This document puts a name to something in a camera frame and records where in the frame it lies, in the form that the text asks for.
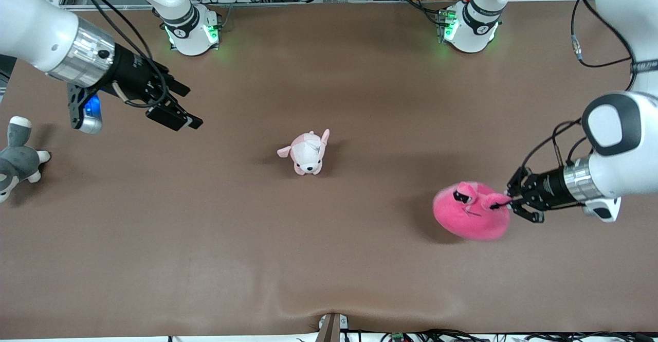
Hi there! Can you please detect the pink round plush toy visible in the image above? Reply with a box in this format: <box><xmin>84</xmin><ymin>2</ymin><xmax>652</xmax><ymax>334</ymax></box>
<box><xmin>432</xmin><ymin>181</ymin><xmax>512</xmax><ymax>241</ymax></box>

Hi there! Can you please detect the white pink plush dog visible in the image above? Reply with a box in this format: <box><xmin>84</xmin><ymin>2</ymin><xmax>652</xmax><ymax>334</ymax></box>
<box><xmin>277</xmin><ymin>129</ymin><xmax>331</xmax><ymax>176</ymax></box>

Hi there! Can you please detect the grey white plush husky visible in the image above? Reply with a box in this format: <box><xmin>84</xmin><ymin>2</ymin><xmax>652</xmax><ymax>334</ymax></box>
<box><xmin>0</xmin><ymin>116</ymin><xmax>51</xmax><ymax>203</ymax></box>

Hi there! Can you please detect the brown table mat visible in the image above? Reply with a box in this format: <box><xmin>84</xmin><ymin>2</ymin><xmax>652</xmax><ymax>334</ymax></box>
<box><xmin>0</xmin><ymin>0</ymin><xmax>658</xmax><ymax>338</ymax></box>

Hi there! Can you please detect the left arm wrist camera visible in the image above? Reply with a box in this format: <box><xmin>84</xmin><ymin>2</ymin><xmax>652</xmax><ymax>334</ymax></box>
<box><xmin>583</xmin><ymin>197</ymin><xmax>622</xmax><ymax>223</ymax></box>

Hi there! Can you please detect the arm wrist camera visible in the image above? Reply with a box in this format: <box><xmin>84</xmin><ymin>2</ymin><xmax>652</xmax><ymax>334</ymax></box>
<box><xmin>68</xmin><ymin>82</ymin><xmax>103</xmax><ymax>135</ymax></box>
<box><xmin>583</xmin><ymin>197</ymin><xmax>622</xmax><ymax>223</ymax></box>

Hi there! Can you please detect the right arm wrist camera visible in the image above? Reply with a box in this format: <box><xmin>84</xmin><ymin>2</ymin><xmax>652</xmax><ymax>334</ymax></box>
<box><xmin>68</xmin><ymin>82</ymin><xmax>103</xmax><ymax>135</ymax></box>

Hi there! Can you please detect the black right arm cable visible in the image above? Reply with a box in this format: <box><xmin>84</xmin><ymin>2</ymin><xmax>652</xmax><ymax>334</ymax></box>
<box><xmin>81</xmin><ymin>0</ymin><xmax>170</xmax><ymax>109</ymax></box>

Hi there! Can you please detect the black cable bundle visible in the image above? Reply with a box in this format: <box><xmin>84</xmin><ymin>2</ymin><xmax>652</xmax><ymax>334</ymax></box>
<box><xmin>380</xmin><ymin>329</ymin><xmax>658</xmax><ymax>342</ymax></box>

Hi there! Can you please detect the silver table edge rail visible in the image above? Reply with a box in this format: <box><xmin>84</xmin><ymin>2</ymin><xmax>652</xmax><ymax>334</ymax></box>
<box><xmin>62</xmin><ymin>0</ymin><xmax>597</xmax><ymax>12</ymax></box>

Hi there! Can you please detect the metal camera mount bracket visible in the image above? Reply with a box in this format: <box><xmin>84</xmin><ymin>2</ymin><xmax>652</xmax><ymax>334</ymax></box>
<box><xmin>315</xmin><ymin>313</ymin><xmax>350</xmax><ymax>342</ymax></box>

